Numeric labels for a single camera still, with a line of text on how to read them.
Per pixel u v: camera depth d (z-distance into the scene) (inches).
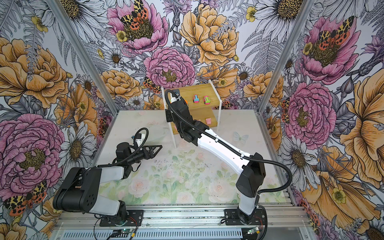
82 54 34.5
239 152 18.3
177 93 23.4
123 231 28.0
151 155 31.0
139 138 32.0
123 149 27.6
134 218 28.9
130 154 29.3
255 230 28.1
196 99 30.6
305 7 28.3
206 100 30.4
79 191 17.6
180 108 21.7
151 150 30.8
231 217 29.2
